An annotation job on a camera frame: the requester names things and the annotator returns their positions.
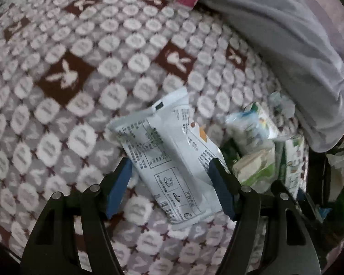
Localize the large white printed packet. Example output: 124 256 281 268
106 87 237 231

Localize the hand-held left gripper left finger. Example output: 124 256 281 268
21 157 132 275

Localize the white plastic bag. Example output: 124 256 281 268
327 137 344 178

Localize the white packet blue green print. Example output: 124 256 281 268
225 102 280 155

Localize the white green milk carton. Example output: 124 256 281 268
275 136 306 201

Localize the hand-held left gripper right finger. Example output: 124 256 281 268
208 158 323 275

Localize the black metal stand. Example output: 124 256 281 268
307 149 333 209

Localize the white wrapper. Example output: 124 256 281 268
268 92 296 118

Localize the brown grey printed fleece blanket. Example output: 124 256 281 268
0 0 310 275

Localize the green white soft packet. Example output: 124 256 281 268
232 149 276 192

